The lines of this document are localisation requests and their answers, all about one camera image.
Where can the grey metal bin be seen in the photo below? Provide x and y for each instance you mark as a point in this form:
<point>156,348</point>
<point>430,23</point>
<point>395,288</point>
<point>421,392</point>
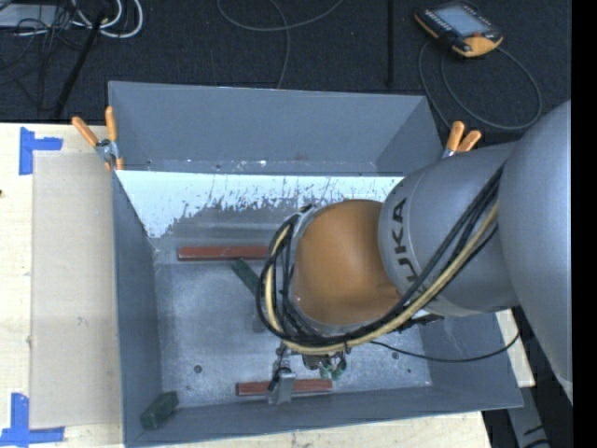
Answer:
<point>210,325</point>

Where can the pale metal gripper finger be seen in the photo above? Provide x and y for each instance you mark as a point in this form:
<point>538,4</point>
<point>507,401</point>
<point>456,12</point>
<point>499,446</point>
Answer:
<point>283,389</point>
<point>281,353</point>

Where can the red-brown flat block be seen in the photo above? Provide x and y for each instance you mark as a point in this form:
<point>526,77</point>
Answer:
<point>254,387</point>
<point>219,253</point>

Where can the dark green flat block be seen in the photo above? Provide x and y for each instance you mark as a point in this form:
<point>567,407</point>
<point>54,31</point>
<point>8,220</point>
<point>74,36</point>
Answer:
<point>246,273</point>
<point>159,410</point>

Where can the pale cardboard board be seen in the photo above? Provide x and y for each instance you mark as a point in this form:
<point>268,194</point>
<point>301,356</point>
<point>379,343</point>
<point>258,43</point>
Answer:
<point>70,297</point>

